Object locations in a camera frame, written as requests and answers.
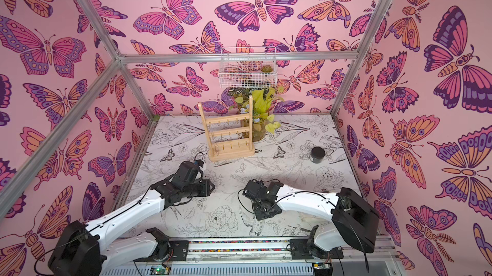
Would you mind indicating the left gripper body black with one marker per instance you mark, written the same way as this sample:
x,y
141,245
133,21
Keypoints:
x,y
199,189

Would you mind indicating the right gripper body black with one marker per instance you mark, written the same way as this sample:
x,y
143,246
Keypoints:
x,y
252,192

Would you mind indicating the wooden jewelry display stand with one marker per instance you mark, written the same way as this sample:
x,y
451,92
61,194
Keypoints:
x,y
229,135

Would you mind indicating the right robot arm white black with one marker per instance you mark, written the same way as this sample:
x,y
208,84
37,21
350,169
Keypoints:
x,y
350,219

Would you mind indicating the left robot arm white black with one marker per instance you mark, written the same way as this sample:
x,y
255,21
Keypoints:
x,y
97,246

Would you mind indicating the small black cylinder jar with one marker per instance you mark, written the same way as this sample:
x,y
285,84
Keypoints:
x,y
317,154

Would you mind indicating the potted green plant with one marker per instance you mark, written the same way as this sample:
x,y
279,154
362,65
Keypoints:
x,y
259,101

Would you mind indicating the small succulent in basket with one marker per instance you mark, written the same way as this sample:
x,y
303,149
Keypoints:
x,y
266,69

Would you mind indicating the white wire basket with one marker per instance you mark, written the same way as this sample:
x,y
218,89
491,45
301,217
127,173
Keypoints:
x,y
240,67

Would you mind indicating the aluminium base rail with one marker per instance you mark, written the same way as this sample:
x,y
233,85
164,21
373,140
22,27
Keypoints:
x,y
259,256

